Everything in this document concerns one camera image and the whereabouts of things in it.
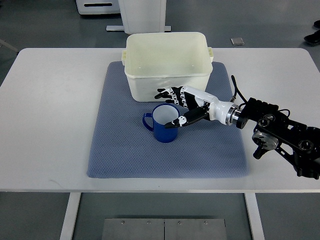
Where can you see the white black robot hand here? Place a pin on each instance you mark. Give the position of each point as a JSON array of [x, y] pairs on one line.
[[200, 105]]

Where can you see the blue enamel mug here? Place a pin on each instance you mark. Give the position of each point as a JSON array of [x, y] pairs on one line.
[[156, 120]]

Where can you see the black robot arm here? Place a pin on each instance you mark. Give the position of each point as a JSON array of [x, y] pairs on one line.
[[296, 142]]

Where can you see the white plastic box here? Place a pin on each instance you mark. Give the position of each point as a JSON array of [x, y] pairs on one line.
[[162, 60]]

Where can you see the small grey floor plate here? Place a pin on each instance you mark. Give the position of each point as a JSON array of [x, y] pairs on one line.
[[237, 41]]

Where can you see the blue textured mat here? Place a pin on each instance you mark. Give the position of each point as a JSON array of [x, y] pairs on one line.
[[122, 147]]

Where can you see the right white table leg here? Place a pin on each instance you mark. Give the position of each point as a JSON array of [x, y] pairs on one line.
[[254, 217]]

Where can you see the white table leg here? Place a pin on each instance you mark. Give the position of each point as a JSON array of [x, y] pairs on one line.
[[254, 217], [70, 217]]

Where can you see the black shoe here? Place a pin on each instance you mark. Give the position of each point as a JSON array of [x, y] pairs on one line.
[[313, 39]]

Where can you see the white cabinet with slot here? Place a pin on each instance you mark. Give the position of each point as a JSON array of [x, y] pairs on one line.
[[97, 7]]

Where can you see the left white table leg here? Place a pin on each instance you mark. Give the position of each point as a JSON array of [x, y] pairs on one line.
[[70, 217]]

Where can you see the grey bar at left edge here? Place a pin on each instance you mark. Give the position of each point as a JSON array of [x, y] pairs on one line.
[[3, 43]]

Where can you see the white pedestal column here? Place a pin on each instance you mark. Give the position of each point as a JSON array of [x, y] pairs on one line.
[[141, 16]]

